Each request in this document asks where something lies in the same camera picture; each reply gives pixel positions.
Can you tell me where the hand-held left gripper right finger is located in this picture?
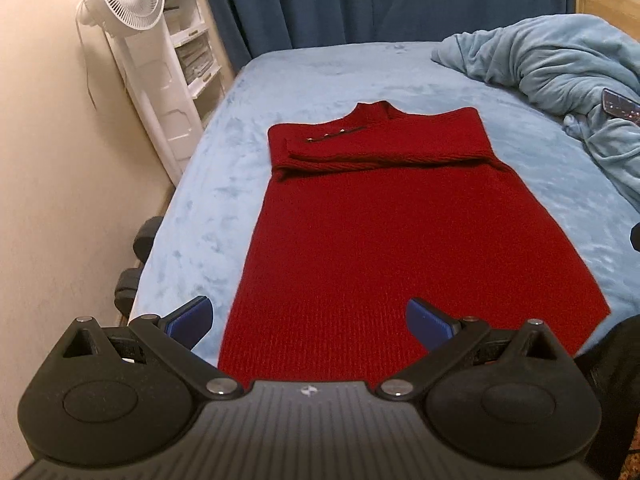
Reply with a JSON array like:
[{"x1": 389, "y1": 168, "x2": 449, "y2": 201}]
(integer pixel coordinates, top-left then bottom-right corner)
[{"x1": 375, "y1": 299, "x2": 572, "y2": 402}]

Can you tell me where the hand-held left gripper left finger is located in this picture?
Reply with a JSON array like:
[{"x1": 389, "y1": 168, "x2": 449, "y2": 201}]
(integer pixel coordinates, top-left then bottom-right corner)
[{"x1": 46, "y1": 296, "x2": 246, "y2": 402}]

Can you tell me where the red knit sweater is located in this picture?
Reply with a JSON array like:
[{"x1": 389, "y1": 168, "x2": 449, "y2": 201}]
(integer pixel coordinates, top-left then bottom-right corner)
[{"x1": 217, "y1": 101, "x2": 611, "y2": 391}]

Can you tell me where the light blue bed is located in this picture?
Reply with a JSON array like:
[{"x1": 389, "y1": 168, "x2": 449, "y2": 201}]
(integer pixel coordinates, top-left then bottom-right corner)
[{"x1": 127, "y1": 40, "x2": 640, "y2": 341}]

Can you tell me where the rumpled light blue blanket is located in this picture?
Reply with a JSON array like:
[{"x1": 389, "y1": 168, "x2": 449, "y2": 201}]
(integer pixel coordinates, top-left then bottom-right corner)
[{"x1": 431, "y1": 12, "x2": 640, "y2": 218}]

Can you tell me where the white plastic shelf rack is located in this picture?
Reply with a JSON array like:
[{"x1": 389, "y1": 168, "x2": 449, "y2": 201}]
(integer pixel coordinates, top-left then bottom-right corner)
[{"x1": 105, "y1": 0, "x2": 236, "y2": 186}]

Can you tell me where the dark blue curtain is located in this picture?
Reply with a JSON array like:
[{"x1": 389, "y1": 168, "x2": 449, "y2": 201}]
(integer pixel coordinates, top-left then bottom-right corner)
[{"x1": 195, "y1": 0, "x2": 577, "y2": 72}]

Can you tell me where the wooden bed frame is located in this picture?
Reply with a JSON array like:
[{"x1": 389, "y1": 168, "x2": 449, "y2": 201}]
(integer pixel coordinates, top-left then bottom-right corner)
[{"x1": 575, "y1": 0, "x2": 640, "y2": 43}]

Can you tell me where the fan power cable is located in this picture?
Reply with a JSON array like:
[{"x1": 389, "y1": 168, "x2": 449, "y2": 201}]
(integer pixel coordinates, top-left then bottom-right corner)
[{"x1": 76, "y1": 12, "x2": 99, "y2": 110}]

